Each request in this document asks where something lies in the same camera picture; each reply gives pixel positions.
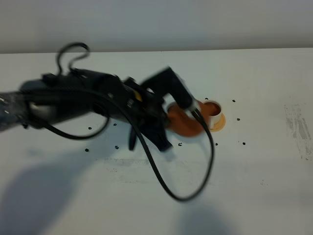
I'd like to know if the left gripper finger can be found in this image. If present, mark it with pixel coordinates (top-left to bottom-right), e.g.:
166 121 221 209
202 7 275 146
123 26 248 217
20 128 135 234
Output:
141 125 172 152

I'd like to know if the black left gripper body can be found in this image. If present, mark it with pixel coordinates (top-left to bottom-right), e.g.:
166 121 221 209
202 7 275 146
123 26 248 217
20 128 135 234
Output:
123 77 169 137

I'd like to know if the brown clay teapot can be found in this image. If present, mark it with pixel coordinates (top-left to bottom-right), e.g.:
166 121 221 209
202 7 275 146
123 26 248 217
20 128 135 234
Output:
167 102 204 138

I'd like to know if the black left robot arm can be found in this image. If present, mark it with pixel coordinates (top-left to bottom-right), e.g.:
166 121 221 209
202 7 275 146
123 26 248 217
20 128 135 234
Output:
0 69 171 151

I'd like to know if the left white teacup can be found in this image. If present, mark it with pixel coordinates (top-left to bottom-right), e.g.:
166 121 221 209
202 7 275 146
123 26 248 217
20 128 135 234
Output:
162 94 176 113

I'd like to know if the white teacup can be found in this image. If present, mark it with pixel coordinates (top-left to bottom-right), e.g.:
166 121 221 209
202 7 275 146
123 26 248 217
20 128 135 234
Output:
203 100 222 129
162 94 176 113

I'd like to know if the right white teacup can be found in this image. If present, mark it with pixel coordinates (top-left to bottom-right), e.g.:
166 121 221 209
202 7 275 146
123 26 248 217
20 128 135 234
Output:
203 100 222 129

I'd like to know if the right orange saucer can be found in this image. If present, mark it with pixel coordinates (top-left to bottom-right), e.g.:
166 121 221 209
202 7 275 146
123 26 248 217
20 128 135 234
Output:
210 114 226 132

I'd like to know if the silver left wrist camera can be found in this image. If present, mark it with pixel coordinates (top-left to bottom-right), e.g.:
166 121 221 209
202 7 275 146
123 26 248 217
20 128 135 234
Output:
141 67 201 115

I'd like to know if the black left camera cable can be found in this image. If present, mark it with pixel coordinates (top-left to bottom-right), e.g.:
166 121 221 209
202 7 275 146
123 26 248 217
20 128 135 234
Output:
24 43 215 203

